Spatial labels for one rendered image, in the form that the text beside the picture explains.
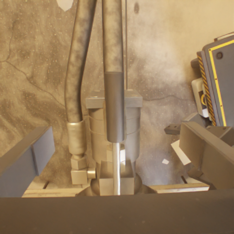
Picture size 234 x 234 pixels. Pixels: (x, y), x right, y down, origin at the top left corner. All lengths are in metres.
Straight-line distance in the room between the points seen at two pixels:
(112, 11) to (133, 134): 0.25
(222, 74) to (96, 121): 0.85
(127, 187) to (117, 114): 0.17
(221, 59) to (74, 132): 0.89
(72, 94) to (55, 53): 0.92
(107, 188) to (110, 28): 0.30
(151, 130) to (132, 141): 0.97
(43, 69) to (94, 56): 0.37
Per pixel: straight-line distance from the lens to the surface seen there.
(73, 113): 0.41
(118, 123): 0.27
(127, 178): 0.36
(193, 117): 0.35
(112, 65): 0.31
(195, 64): 1.24
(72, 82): 0.39
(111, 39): 0.32
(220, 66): 1.09
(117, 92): 0.25
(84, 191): 0.53
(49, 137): 0.16
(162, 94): 1.31
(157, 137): 1.41
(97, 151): 0.42
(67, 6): 1.32
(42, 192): 1.50
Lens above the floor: 1.24
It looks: 73 degrees down
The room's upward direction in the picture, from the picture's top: 174 degrees clockwise
